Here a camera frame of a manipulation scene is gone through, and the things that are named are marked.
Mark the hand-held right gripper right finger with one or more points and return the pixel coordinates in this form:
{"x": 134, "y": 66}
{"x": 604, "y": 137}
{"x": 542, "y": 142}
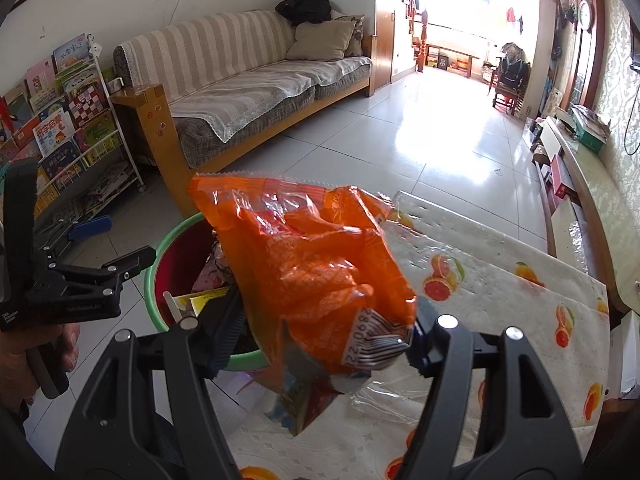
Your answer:
{"x": 425, "y": 345}

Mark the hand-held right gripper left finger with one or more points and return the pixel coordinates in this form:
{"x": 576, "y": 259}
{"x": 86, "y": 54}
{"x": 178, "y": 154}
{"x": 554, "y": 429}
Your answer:
{"x": 225, "y": 340}

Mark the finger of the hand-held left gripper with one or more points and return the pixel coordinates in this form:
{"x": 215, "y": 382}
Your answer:
{"x": 92, "y": 227}
{"x": 132, "y": 261}

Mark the green rimmed red bin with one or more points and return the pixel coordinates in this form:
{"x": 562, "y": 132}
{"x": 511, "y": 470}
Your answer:
{"x": 175, "y": 265}

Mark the yellow drink carton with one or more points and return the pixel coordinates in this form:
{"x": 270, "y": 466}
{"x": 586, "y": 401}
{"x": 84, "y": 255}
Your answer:
{"x": 207, "y": 301}

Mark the pink plastic bag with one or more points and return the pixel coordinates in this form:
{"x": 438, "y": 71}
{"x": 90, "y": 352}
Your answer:
{"x": 210, "y": 277}

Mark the orange snack bag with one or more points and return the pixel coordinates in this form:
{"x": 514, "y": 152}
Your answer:
{"x": 300, "y": 270}

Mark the person's left hand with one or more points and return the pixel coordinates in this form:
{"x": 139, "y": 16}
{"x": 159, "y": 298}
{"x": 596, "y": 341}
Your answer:
{"x": 15, "y": 365}

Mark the fruit print tablecloth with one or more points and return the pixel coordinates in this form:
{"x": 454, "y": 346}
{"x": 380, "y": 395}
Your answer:
{"x": 500, "y": 310}

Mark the shelf of children's books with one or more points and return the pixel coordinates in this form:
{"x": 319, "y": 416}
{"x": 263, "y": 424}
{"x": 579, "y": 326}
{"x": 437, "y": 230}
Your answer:
{"x": 55, "y": 135}

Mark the wooden sofa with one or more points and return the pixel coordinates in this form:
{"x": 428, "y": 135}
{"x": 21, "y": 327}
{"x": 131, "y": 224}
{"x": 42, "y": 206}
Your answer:
{"x": 150, "y": 110}

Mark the white cardboard box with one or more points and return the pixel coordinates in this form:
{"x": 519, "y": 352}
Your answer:
{"x": 625, "y": 355}

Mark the red box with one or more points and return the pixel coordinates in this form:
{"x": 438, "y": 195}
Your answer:
{"x": 562, "y": 187}

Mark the striped sofa cover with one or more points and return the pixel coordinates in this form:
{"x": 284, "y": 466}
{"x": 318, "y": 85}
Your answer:
{"x": 225, "y": 40}

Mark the long television cabinet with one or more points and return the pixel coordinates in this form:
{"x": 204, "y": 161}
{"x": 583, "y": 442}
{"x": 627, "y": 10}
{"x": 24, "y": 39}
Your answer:
{"x": 600, "y": 195}

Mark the green box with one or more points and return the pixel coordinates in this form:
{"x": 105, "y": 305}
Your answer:
{"x": 587, "y": 135}

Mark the wooden chair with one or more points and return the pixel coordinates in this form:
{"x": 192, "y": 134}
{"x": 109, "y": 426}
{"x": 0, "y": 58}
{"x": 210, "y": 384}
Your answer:
{"x": 510, "y": 75}

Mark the beige pillow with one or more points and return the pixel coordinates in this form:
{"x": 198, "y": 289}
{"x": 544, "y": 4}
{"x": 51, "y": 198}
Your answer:
{"x": 320, "y": 40}

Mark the black bag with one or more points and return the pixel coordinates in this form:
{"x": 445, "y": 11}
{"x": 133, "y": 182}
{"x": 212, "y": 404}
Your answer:
{"x": 305, "y": 5}

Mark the wooden staircase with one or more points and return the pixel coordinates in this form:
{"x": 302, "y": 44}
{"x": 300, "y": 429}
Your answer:
{"x": 382, "y": 35}

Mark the patterned pillow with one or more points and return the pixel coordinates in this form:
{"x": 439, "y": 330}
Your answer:
{"x": 357, "y": 35}

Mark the wooden partition frame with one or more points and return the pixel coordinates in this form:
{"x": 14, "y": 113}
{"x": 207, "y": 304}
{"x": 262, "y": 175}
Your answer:
{"x": 597, "y": 35}

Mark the round wall clock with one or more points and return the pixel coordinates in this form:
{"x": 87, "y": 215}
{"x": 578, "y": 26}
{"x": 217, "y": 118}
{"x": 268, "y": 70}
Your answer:
{"x": 585, "y": 15}

